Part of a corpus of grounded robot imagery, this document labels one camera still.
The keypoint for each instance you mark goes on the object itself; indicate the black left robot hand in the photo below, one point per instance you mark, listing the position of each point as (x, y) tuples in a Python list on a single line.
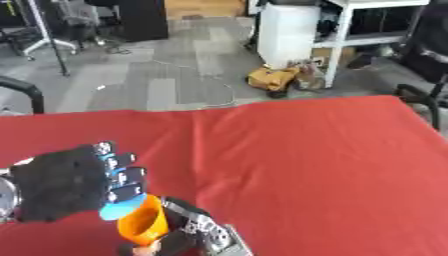
[(61, 183)]

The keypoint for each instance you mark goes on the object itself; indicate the yellow bag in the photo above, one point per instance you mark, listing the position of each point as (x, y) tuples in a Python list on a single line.
[(271, 79)]

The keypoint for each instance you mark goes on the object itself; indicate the black office chair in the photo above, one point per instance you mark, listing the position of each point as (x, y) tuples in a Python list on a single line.
[(429, 60)]

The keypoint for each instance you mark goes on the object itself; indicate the white table frame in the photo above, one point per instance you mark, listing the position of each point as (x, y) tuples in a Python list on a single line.
[(340, 40)]

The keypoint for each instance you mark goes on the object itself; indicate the orange cup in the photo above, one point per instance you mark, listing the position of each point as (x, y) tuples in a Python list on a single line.
[(143, 221)]

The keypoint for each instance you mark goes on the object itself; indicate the light blue cup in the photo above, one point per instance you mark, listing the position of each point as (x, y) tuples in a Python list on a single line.
[(119, 208)]

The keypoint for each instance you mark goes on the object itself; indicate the white-legged office chair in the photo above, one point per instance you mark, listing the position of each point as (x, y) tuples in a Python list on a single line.
[(49, 36)]

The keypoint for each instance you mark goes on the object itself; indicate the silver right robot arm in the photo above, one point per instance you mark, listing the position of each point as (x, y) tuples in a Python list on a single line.
[(239, 245)]

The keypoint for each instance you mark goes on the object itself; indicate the black cabinet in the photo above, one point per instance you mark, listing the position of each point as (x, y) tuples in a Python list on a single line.
[(143, 20)]

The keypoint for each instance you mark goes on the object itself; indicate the cardboard box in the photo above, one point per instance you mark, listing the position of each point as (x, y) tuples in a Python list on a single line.
[(326, 55)]

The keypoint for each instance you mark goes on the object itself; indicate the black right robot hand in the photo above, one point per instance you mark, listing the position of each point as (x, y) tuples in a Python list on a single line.
[(198, 230)]

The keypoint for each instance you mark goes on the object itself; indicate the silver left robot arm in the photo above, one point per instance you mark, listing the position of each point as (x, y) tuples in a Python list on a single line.
[(7, 196)]

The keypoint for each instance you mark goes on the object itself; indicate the black chair armrest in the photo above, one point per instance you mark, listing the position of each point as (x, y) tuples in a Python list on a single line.
[(29, 91)]

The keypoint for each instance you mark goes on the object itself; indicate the black tripod pole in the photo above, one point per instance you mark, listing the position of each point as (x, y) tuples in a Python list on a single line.
[(55, 50)]

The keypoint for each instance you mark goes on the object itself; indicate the white cabinet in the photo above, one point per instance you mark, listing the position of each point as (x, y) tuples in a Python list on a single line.
[(287, 33)]

